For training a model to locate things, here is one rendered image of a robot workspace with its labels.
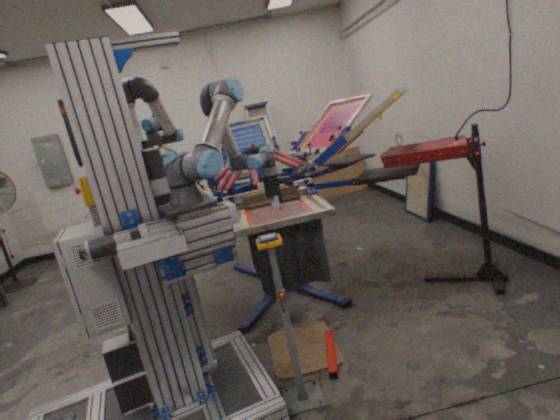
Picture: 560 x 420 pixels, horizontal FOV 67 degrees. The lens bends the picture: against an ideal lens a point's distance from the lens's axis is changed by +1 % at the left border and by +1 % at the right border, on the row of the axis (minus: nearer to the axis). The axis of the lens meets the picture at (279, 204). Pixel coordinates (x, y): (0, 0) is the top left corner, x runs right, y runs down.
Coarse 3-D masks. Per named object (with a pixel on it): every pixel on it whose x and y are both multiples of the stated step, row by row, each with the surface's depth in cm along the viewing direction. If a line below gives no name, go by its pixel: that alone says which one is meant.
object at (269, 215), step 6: (246, 210) 292; (252, 210) 288; (264, 210) 281; (270, 210) 278; (276, 210) 273; (246, 216) 276; (252, 216) 272; (258, 216) 268; (264, 216) 265; (270, 216) 262; (276, 216) 259; (252, 222) 256; (258, 222) 253; (264, 222) 251
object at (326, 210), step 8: (312, 200) 279; (320, 200) 261; (328, 208) 237; (296, 216) 235; (304, 216) 234; (312, 216) 234; (320, 216) 235; (328, 216) 236; (256, 224) 235; (264, 224) 232; (272, 224) 232; (280, 224) 233; (288, 224) 233; (240, 232) 231; (248, 232) 231; (256, 232) 232
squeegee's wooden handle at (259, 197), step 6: (294, 186) 291; (264, 192) 289; (282, 192) 291; (288, 192) 291; (294, 192) 292; (246, 198) 288; (252, 198) 289; (258, 198) 289; (264, 198) 290; (270, 198) 290; (246, 204) 289
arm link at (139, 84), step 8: (136, 80) 218; (144, 80) 220; (136, 88) 217; (144, 88) 219; (152, 88) 223; (136, 96) 220; (144, 96) 222; (152, 96) 224; (152, 104) 228; (160, 104) 231; (160, 112) 234; (160, 120) 238; (168, 120) 241; (168, 128) 244; (176, 128) 250; (168, 136) 249; (176, 136) 250
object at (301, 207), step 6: (300, 198) 295; (294, 204) 280; (300, 204) 277; (306, 204) 273; (288, 210) 267; (294, 210) 264; (300, 210) 261; (306, 210) 258; (312, 210) 254; (282, 216) 255; (288, 216) 252
